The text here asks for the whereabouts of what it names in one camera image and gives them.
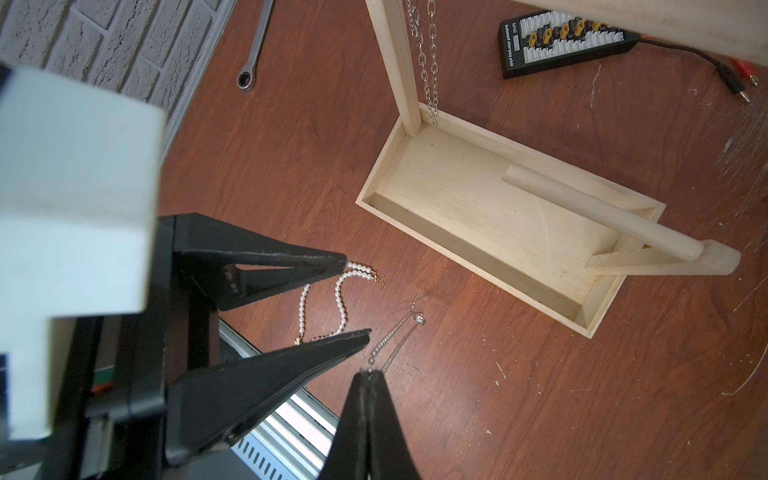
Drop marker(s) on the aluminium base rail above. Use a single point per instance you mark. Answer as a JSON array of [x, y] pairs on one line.
[[292, 442]]

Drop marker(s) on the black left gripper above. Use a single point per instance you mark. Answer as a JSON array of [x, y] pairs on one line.
[[140, 400]]

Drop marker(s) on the silver combination wrench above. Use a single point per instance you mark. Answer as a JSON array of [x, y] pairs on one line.
[[246, 78]]

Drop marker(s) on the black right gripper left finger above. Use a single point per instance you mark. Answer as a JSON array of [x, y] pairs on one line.
[[348, 456]]

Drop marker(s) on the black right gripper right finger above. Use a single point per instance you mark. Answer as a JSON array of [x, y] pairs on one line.
[[388, 456]]

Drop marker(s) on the wooden jewelry display stand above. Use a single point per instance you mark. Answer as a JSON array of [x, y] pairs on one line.
[[560, 238]]

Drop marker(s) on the black charging board with connectors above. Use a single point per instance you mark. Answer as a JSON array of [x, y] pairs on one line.
[[548, 40]]

